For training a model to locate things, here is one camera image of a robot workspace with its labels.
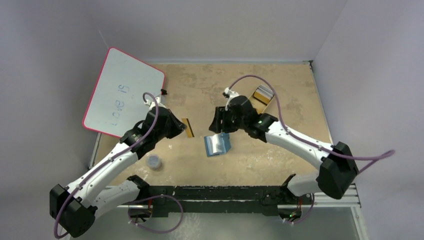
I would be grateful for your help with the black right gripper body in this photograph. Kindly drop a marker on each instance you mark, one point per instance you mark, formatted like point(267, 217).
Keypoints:
point(218, 120)

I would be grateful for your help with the cream oval card tray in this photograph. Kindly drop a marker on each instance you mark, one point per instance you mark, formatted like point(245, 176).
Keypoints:
point(260, 108)

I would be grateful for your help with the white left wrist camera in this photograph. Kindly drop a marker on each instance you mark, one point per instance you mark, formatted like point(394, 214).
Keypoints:
point(153, 103)

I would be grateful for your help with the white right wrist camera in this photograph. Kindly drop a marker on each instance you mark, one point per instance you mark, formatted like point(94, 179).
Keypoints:
point(229, 95)

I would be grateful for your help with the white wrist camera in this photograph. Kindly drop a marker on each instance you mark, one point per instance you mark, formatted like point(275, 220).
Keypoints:
point(153, 103)
point(229, 95)

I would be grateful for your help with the pink framed whiteboard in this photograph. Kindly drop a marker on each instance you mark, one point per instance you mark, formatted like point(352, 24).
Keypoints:
point(117, 103)

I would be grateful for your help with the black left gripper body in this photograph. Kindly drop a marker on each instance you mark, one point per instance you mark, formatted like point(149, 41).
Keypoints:
point(160, 135)

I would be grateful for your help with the blue leather card holder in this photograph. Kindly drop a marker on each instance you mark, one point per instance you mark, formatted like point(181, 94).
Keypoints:
point(217, 144)

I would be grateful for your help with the stack of cards in tray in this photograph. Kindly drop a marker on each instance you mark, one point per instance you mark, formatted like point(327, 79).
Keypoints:
point(263, 94)

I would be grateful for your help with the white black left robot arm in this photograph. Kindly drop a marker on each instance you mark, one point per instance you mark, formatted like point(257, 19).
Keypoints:
point(75, 207)

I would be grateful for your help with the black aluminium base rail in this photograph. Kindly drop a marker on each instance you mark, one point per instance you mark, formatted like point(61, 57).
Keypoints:
point(267, 200)

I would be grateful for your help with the yellow credit card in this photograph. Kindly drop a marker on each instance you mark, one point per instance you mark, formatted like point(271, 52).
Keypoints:
point(188, 129)

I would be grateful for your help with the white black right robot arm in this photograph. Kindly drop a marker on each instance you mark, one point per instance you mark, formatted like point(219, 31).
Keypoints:
point(335, 169)

